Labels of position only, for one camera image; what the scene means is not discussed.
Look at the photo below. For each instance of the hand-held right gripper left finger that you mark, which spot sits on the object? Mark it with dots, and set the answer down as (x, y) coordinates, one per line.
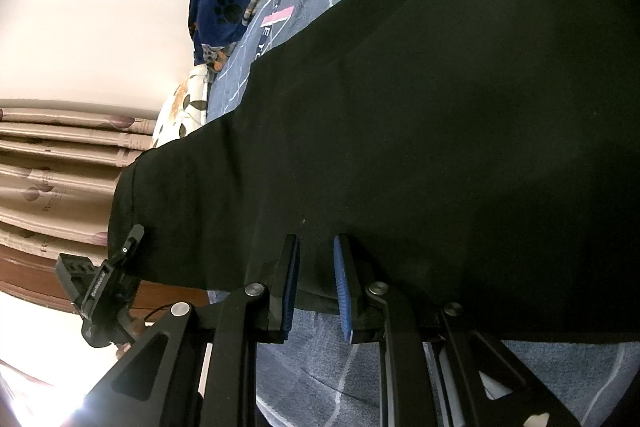
(290, 292)

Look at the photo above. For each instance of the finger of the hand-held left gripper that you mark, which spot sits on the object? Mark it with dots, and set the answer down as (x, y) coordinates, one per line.
(132, 244)

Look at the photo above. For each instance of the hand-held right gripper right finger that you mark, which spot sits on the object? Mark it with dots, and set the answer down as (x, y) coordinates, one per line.
(345, 292)

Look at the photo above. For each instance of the black pants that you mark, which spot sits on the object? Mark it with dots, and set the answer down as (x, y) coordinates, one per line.
(425, 132)

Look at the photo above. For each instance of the blue checked bed sheet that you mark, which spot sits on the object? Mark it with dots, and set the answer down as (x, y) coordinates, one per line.
(310, 369)

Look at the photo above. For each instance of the beige patterned curtain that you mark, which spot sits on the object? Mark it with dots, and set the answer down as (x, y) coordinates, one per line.
(50, 177)

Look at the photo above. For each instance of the floral white orange pillow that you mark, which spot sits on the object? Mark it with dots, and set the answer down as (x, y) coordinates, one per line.
(182, 107)

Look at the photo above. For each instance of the brown wooden bed frame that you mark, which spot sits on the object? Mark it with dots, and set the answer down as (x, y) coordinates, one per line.
(30, 277)

